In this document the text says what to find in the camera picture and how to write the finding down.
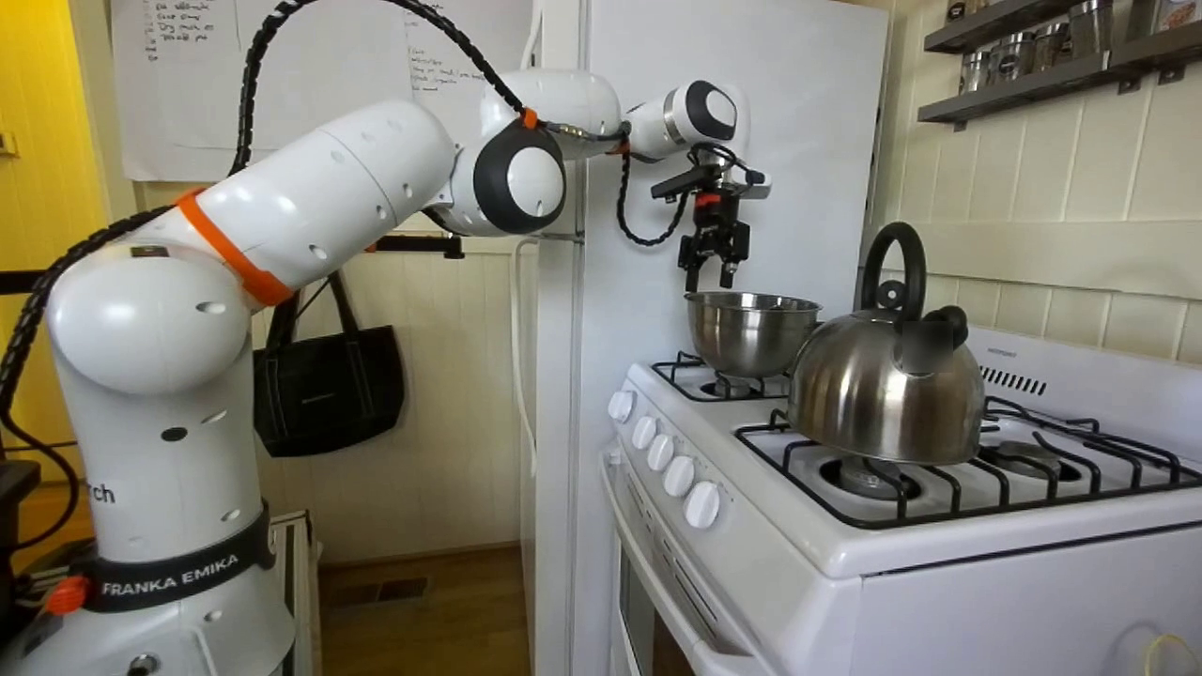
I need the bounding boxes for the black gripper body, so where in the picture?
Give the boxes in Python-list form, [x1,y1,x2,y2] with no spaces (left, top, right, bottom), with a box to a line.
[649,143,772,263]

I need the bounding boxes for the big silver bowl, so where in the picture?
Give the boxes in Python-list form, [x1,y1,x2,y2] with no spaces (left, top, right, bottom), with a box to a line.
[689,295,820,375]

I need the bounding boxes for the white refrigerator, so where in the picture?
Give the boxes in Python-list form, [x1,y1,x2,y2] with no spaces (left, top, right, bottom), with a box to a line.
[522,0,886,676]

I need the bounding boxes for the black tote bag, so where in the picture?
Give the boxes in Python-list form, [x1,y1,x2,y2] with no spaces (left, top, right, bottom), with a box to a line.
[252,273,405,460]

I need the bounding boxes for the white gas stove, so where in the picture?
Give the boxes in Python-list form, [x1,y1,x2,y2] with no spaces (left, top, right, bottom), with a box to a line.
[606,330,1202,676]

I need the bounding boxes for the steel kettle black handle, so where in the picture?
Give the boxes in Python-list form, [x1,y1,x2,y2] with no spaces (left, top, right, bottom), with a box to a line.
[790,223,984,465]

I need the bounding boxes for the dark wall shelf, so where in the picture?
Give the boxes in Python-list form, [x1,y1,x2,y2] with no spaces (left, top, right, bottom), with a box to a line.
[916,0,1202,127]

